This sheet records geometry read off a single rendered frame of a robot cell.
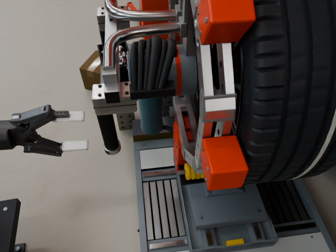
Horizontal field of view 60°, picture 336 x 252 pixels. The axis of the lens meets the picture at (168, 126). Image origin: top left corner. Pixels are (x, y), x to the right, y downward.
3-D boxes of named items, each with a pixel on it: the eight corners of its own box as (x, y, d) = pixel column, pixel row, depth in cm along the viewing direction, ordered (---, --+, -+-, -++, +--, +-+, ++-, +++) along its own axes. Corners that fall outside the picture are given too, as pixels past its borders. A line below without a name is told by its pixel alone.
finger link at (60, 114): (47, 114, 71) (45, 105, 69) (69, 113, 72) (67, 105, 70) (46, 118, 70) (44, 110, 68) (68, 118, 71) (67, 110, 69)
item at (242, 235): (272, 246, 125) (279, 238, 117) (190, 258, 122) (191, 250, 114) (239, 152, 157) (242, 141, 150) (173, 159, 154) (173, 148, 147)
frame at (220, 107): (214, 201, 85) (257, 35, 44) (191, 204, 84) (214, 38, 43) (183, 80, 120) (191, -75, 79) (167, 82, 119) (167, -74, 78)
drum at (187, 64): (206, 103, 83) (212, 63, 72) (131, 110, 81) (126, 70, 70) (197, 72, 92) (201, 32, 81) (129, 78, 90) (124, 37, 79)
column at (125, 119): (135, 128, 179) (128, 75, 147) (119, 130, 178) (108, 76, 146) (134, 117, 185) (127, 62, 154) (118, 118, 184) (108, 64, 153)
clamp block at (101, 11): (130, 29, 86) (128, 12, 82) (99, 31, 85) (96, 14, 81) (129, 20, 89) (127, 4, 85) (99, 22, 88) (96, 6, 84)
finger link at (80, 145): (61, 150, 80) (62, 151, 80) (88, 148, 81) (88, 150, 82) (62, 141, 82) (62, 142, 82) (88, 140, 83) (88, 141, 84)
